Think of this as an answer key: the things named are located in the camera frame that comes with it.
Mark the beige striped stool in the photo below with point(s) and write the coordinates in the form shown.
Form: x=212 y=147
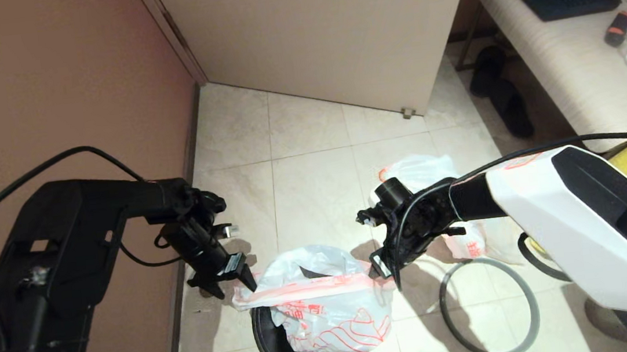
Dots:
x=602 y=315

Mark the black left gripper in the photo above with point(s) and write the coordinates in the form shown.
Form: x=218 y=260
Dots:
x=205 y=251

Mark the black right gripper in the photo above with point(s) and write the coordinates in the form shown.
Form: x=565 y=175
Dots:
x=408 y=242

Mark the small metal door stopper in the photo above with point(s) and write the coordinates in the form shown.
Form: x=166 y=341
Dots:
x=408 y=113

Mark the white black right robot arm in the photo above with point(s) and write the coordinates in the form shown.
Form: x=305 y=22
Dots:
x=556 y=214

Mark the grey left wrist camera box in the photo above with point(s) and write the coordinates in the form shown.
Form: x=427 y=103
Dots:
x=229 y=230

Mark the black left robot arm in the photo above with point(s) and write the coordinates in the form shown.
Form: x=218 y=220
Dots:
x=65 y=254

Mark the beige door frame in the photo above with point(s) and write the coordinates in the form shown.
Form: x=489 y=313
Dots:
x=170 y=28

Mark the cream striped bench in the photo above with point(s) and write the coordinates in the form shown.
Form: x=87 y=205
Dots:
x=564 y=68

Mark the white red-printed plastic bag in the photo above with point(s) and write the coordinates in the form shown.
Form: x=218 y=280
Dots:
x=327 y=308

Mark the black orange handheld device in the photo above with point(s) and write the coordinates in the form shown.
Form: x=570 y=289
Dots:
x=617 y=30

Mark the black slipper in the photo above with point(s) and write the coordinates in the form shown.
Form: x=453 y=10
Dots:
x=513 y=111
x=487 y=70

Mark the beige door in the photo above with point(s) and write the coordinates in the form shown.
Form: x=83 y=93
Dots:
x=322 y=35

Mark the spare white plastic bag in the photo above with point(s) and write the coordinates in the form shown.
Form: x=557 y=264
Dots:
x=423 y=170

